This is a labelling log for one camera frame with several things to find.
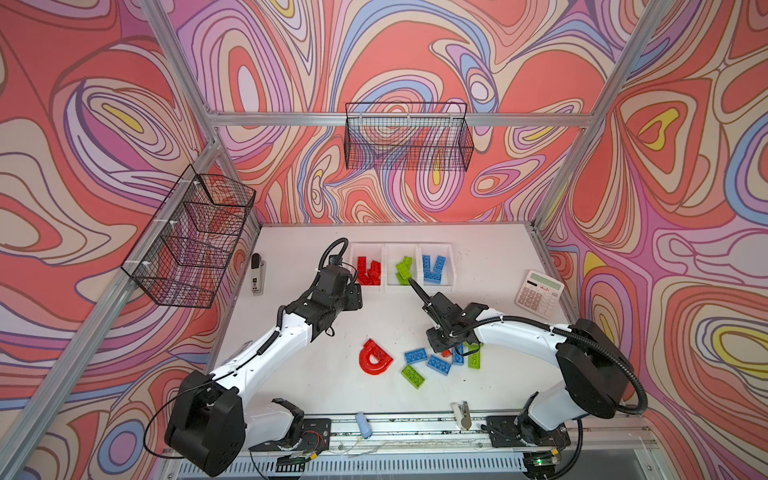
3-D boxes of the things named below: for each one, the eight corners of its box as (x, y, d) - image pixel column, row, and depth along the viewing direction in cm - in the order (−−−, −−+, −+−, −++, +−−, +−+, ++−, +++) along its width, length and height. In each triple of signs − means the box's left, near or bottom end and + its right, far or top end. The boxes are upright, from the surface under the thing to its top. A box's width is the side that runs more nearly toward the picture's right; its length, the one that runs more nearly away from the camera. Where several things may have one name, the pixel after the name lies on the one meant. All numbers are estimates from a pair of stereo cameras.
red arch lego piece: (352, 359, 88) (351, 357, 86) (370, 340, 91) (369, 338, 90) (376, 382, 84) (375, 379, 82) (393, 361, 87) (393, 358, 86)
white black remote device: (256, 298, 102) (249, 288, 97) (257, 264, 112) (251, 253, 107) (265, 296, 103) (258, 286, 98) (265, 262, 112) (260, 251, 107)
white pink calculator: (513, 303, 99) (516, 298, 97) (526, 272, 107) (529, 267, 105) (550, 321, 95) (554, 317, 93) (561, 288, 103) (565, 283, 101)
